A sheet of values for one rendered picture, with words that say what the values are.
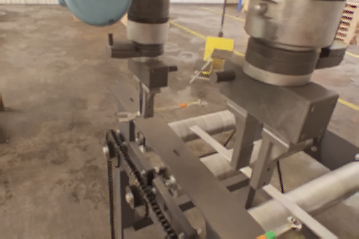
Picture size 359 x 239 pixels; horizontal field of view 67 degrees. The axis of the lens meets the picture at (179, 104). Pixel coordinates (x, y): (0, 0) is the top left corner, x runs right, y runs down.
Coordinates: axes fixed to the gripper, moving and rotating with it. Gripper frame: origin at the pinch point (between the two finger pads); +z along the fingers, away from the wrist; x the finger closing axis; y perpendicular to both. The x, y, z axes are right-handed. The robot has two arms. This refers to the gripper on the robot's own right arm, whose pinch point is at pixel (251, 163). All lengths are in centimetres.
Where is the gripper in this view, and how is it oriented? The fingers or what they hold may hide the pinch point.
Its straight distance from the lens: 39.3
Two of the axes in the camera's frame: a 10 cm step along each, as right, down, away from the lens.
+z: -0.8, 8.8, 4.7
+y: -8.7, 1.7, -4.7
